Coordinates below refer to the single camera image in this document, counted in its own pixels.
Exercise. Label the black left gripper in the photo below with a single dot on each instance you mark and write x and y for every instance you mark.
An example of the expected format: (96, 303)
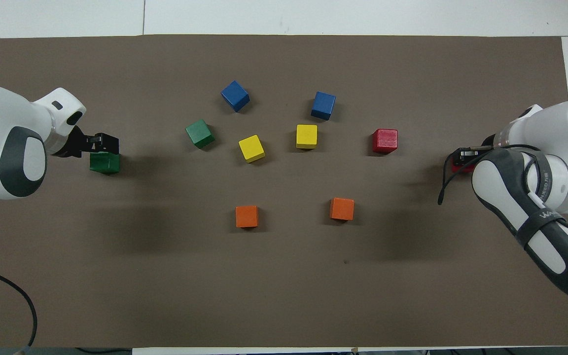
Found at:
(77, 145)

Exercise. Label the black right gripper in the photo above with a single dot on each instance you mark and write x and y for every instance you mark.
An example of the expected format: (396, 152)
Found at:
(488, 143)

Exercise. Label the red wooden block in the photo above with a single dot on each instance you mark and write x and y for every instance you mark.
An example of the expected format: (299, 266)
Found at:
(385, 141)
(461, 168)

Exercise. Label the green wooden block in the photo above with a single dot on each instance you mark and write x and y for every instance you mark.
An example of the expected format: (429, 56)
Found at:
(200, 133)
(105, 163)

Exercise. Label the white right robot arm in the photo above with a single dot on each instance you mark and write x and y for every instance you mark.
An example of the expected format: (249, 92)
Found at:
(498, 182)

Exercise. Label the orange wooden block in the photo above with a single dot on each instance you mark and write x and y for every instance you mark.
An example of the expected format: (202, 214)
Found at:
(341, 209)
(247, 216)

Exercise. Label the blue wooden block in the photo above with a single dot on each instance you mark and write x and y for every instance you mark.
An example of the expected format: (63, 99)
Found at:
(235, 95)
(323, 105)

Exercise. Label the yellow wooden block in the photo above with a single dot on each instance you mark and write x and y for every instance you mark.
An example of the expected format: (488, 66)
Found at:
(306, 136)
(252, 148)

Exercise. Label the brown table mat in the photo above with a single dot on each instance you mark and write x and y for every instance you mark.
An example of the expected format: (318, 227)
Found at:
(284, 286)

